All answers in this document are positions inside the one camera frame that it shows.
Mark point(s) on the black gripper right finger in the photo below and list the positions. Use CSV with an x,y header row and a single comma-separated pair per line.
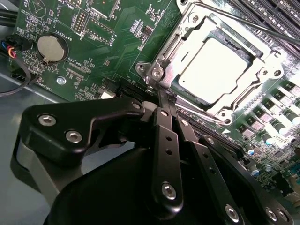
x,y
211,164

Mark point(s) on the silver CPU plate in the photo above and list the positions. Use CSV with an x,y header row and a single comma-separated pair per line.
x,y
213,68

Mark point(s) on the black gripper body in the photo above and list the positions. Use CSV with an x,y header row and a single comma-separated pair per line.
x,y
105,199

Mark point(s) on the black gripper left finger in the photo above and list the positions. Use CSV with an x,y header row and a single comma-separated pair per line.
x,y
70,114

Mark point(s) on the metal socket cover frame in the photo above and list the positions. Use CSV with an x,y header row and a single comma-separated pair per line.
x,y
248,38

